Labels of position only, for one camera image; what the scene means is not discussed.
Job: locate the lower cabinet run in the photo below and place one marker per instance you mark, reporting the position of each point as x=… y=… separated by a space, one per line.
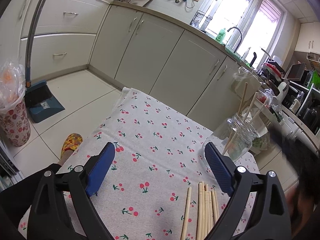
x=185 y=75

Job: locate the yellow patterned slipper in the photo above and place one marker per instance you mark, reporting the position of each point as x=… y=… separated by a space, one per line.
x=72 y=142

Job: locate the cherry print tablecloth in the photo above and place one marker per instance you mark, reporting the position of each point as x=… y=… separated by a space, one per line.
x=157 y=167

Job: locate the upper wall cabinets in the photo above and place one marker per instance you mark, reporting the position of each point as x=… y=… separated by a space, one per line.
x=309 y=38

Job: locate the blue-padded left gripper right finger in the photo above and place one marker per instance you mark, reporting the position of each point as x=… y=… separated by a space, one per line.
x=269 y=218

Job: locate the green dish soap bottle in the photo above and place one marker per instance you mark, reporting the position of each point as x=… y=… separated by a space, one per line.
x=221 y=35

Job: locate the kitchen window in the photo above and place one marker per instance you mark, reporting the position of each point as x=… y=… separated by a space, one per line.
x=257 y=19

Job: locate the lone wooden chopstick on cloth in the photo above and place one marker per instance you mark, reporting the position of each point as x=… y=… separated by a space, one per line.
x=186 y=214

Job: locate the floral trash bin with bag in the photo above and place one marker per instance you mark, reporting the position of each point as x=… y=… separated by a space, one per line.
x=14 y=118

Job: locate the chrome kitchen faucet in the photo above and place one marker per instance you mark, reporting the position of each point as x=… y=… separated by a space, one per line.
x=236 y=38

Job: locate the stacked dishes with red lid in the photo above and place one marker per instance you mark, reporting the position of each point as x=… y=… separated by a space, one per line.
x=272 y=70

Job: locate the blue dustpan with brush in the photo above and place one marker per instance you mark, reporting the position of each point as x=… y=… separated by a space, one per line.
x=41 y=102

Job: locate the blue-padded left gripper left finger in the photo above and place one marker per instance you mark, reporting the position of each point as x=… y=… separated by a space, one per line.
x=49 y=217

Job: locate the long metal broom handle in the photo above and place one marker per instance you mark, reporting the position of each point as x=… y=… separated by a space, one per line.
x=30 y=40

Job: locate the clear glass jar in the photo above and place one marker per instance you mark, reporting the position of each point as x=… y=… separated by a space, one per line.
x=239 y=153

